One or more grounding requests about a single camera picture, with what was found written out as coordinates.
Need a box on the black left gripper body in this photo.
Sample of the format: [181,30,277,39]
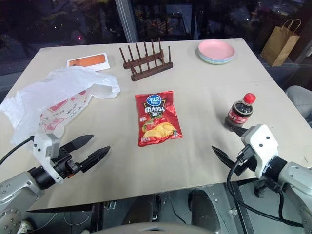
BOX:
[51,146,83,180]

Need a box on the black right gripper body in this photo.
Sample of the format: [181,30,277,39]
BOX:
[233,156,259,176]

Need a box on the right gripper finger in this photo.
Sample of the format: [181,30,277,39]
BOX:
[211,145,236,169]
[234,125,248,139]

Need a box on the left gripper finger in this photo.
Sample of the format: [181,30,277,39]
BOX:
[59,134,95,155]
[78,145,111,174]

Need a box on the small cola bottle red cap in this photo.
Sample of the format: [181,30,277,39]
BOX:
[224,93,257,129]

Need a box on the white printed plastic bag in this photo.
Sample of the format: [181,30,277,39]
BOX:
[0,67,121,147]

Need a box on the dark rounded shape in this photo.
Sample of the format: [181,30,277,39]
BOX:
[189,189,221,231]

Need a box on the grey rounded seat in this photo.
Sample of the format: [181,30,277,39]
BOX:
[285,85,312,120]

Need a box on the red potato chips bag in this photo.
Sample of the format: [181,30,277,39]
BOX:
[135,90,183,147]

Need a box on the light green plate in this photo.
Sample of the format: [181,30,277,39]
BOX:
[200,58,234,66]

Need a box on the light blue plate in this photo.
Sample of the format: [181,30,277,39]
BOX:
[198,52,235,63]

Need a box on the white box orange phone print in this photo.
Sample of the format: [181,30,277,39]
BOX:
[66,51,111,73]

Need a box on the pink plate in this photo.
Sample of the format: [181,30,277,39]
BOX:
[197,40,236,59]

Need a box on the brown paper shopping bag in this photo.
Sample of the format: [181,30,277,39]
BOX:
[261,19,302,67]

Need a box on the grey robot torso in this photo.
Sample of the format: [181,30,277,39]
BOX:
[97,223,221,234]

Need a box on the brown wooden peg rack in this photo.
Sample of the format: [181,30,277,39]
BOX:
[118,38,174,82]

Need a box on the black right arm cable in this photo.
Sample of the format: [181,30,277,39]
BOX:
[226,145,305,229]

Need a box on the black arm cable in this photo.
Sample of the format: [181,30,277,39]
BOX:
[0,136,35,166]
[226,145,305,229]

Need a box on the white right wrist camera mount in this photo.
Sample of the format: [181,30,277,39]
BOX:
[240,124,279,180]

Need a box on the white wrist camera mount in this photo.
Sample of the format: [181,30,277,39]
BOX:
[32,133,65,185]
[240,124,279,180]

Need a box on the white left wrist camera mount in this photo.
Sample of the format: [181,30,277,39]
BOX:
[32,133,65,185]

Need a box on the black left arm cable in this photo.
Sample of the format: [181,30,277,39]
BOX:
[0,136,35,166]

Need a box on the thin black floor cable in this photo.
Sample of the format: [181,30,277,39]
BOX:
[167,195,187,221]

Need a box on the grey window frame post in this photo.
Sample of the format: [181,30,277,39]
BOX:
[114,0,137,44]

